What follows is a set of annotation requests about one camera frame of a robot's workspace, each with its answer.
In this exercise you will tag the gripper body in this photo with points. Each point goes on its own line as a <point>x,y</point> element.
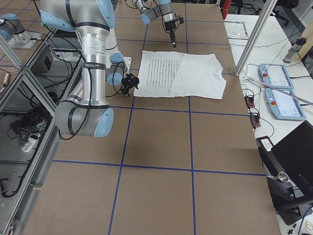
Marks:
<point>126,84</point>
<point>169,26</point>

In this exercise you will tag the white printed t-shirt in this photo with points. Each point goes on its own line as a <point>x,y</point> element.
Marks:
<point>176,74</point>

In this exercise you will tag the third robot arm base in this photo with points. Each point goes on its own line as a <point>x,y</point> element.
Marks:
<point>13,31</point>

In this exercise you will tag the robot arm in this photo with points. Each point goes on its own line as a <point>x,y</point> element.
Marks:
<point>85,112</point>
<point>162,9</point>

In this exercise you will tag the plastic document sleeve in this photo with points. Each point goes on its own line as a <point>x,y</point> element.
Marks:
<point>236,30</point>

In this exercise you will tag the orange connector board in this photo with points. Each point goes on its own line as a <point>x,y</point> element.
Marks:
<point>249,100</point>
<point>255,121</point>

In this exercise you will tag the white power strip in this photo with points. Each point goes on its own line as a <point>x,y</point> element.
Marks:
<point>31,142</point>

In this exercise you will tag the thin metal rod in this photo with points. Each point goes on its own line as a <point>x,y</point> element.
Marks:
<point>281,91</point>

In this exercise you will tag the upper blue teach pendant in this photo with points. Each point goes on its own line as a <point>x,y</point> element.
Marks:
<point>275,75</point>

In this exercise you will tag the blue teach pendant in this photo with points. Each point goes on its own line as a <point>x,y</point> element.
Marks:
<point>284,107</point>
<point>275,75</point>

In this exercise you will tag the grey water bottle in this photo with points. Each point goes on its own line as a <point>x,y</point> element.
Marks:
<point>295,48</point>

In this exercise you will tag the lower blue teach pendant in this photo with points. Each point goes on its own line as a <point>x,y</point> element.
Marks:
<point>284,107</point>

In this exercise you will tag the black laptop computer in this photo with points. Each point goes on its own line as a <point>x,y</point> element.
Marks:
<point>290,165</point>

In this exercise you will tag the aluminium frame post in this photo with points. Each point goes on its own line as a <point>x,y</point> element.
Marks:
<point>262,19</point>

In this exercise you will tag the aluminium frame rack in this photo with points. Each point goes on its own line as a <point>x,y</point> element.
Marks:
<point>27,108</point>

